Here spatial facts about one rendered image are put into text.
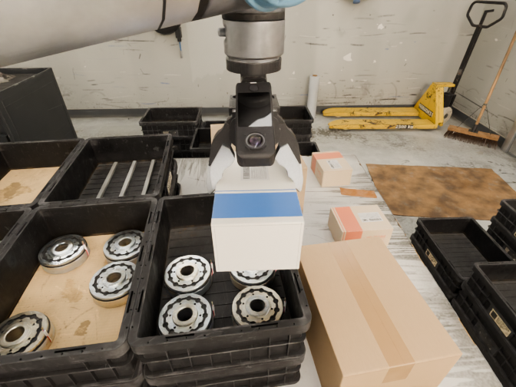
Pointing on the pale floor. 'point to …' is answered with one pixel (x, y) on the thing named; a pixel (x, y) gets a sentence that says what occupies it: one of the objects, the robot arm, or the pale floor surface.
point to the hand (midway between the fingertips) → (255, 195)
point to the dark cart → (33, 107)
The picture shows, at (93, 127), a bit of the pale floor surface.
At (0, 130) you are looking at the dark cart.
